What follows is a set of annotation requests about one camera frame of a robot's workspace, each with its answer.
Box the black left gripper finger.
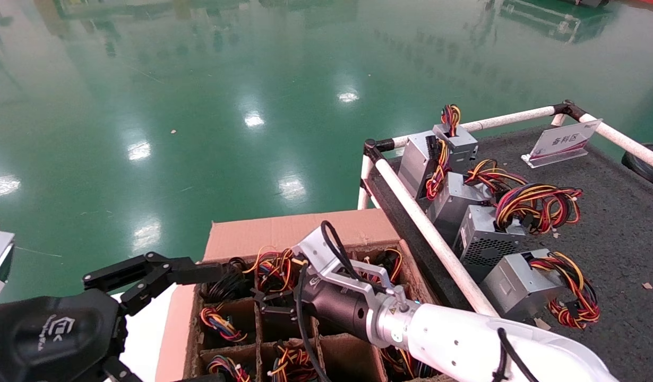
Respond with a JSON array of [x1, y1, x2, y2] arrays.
[[82, 251, 225, 317], [102, 357, 226, 382]]

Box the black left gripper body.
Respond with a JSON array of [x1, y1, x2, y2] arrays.
[[0, 289, 128, 382]]

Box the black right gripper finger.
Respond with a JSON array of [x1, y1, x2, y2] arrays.
[[262, 307, 300, 325], [251, 289, 300, 308]]

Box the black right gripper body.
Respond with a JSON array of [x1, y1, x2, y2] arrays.
[[297, 281, 381, 343]]

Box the power supply with orange-red wires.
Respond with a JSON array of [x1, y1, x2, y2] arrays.
[[244, 247, 306, 295]]

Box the brown cardboard box with dividers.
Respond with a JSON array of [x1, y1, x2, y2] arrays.
[[156, 209, 454, 382]]

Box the silver power supply plain side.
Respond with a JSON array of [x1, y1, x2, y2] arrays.
[[426, 159, 529, 245]]

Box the silver power supply mesh grille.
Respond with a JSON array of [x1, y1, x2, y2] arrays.
[[453, 183, 585, 282]]

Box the tall silver power supply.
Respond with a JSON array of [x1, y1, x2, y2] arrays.
[[397, 131, 452, 202]]

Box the small silver power supply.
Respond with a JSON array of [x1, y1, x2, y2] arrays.
[[432, 104, 479, 173]]

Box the clear acrylic sign holder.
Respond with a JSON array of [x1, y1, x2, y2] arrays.
[[521, 118, 604, 169]]

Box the black rubber wheel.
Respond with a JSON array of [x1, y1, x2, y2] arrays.
[[621, 143, 653, 192]]

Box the power supply with black wires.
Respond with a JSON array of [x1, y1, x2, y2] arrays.
[[199, 257, 254, 303]]

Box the power supply with yellow-orange wires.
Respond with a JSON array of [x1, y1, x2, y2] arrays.
[[267, 342, 319, 382]]

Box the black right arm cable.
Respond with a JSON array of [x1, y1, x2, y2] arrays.
[[294, 220, 539, 382]]

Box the power supply with multicolour wires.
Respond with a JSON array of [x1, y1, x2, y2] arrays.
[[207, 354, 251, 382], [200, 302, 248, 344]]

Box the power supply with yellow-black wires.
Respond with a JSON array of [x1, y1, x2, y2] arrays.
[[358, 248, 404, 287]]

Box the power supply with red-blue wires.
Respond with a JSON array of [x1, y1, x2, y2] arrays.
[[380, 346, 439, 380]]

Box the white pipe table frame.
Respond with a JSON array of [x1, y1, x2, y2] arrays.
[[357, 99, 653, 319]]

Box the silver power supply looped wires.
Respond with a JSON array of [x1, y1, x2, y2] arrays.
[[479, 249, 602, 329]]

